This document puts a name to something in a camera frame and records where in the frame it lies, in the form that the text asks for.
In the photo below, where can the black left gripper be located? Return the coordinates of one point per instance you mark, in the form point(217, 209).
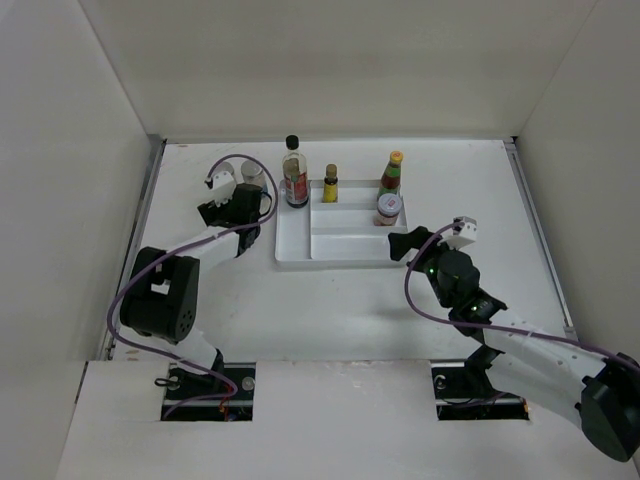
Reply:
point(214, 213)

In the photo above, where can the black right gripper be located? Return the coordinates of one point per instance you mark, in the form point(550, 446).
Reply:
point(402, 243)

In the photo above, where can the silver lid spice jar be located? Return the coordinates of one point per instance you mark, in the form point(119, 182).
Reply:
point(252, 173)

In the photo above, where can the black cap soy sauce bottle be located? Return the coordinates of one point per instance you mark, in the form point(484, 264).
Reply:
point(294, 167)

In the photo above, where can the small gold cap oil bottle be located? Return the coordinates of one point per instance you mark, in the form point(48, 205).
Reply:
point(330, 184)

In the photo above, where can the white lid sauce jar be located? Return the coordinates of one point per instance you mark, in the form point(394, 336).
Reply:
point(389, 206)

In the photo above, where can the yellow cap chili sauce bottle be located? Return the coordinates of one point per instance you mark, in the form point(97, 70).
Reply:
point(391, 178)

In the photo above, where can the white peppercorn spice jar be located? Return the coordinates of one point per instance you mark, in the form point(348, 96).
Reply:
point(225, 166)

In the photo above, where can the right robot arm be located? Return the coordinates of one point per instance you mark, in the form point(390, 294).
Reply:
point(592, 388)

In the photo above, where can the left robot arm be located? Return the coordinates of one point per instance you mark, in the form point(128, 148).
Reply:
point(162, 305)

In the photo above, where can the white divided organizer tray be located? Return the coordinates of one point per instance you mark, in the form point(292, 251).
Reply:
point(337, 235)

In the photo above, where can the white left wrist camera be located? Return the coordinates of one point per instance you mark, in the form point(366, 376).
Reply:
point(222, 186)

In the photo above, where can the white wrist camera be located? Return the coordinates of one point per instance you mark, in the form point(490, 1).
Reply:
point(463, 233)
point(222, 186)

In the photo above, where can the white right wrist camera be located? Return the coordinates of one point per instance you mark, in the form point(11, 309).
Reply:
point(463, 233)

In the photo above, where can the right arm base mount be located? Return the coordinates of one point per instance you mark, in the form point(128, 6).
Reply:
point(463, 391)

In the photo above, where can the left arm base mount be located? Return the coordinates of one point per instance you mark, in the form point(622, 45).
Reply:
point(188, 397)

